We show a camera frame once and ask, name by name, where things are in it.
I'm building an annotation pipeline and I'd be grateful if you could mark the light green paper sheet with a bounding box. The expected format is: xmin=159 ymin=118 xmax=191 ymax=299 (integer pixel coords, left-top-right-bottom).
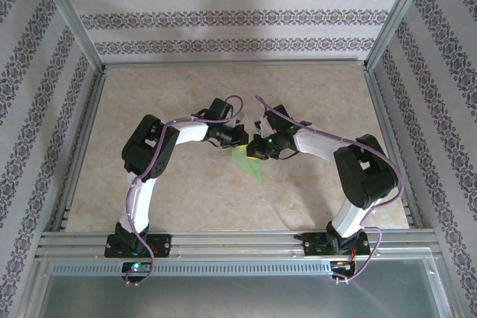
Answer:
xmin=230 ymin=144 xmax=264 ymax=184

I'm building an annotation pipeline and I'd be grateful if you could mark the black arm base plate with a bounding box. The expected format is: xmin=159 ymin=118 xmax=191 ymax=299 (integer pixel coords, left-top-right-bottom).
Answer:
xmin=105 ymin=234 xmax=173 ymax=259
xmin=303 ymin=232 xmax=372 ymax=258

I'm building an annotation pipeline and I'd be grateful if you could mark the grey metal sheet panel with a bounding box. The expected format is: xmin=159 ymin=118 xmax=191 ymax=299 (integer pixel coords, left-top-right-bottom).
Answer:
xmin=37 ymin=273 xmax=448 ymax=318

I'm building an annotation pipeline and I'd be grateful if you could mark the aluminium frame post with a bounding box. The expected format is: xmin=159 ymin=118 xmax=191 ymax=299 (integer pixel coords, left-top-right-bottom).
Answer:
xmin=29 ymin=0 xmax=107 ymax=73
xmin=363 ymin=0 xmax=439 ymax=71

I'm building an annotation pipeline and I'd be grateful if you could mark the aluminium side rail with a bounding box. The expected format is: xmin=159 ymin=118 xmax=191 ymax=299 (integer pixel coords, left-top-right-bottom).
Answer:
xmin=363 ymin=66 xmax=428 ymax=229
xmin=48 ymin=68 xmax=109 ymax=233

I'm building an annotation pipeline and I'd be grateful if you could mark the small circuit board green light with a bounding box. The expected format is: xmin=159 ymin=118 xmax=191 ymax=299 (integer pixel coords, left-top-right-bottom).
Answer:
xmin=122 ymin=261 xmax=152 ymax=273

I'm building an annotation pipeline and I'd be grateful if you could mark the aluminium mounting rail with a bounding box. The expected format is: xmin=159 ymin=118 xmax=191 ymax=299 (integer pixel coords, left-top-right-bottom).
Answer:
xmin=37 ymin=231 xmax=439 ymax=260

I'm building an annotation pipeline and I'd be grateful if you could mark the slotted grey cable duct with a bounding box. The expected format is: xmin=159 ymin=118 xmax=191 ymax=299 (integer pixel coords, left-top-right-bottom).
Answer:
xmin=50 ymin=260 xmax=332 ymax=276

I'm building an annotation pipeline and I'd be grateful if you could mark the purple cable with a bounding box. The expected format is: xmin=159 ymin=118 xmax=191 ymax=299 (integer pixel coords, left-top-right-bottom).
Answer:
xmin=254 ymin=95 xmax=405 ymax=284
xmin=124 ymin=95 xmax=247 ymax=288

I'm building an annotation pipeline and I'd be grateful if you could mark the aluminium cross rail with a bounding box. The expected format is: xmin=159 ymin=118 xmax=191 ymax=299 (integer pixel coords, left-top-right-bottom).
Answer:
xmin=100 ymin=57 xmax=373 ymax=69

